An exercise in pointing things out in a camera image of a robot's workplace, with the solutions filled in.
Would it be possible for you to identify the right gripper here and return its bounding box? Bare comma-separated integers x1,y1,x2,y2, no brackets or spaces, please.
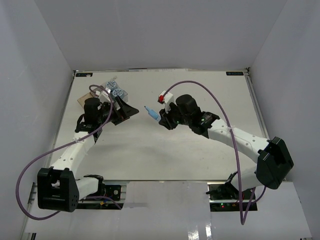
159,102,192,130

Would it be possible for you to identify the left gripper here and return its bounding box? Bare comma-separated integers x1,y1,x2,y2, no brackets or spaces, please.
97,96,139,126

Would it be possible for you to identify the blue transparent highlighter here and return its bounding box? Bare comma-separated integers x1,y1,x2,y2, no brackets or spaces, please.
144,106,161,122

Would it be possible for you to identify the blue lidded jar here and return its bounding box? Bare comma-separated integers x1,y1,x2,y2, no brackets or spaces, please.
112,88,125,99
105,80,119,91

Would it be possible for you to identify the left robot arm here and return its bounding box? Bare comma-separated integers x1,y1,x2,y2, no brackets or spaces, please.
37,97,139,213

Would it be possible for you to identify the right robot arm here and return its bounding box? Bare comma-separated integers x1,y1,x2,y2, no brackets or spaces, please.
158,93,294,200

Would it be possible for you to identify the clear transparent tray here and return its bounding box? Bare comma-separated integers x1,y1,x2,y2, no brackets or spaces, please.
101,76,128,103

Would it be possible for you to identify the orange transparent tray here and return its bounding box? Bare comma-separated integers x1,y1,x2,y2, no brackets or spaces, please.
77,92,94,108

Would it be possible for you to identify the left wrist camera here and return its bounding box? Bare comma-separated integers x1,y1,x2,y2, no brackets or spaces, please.
93,90,111,103

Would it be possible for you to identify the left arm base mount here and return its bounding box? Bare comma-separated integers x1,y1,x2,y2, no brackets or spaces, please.
79,183,122,205

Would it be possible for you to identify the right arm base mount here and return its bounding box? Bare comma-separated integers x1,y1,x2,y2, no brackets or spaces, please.
204,172,257,205

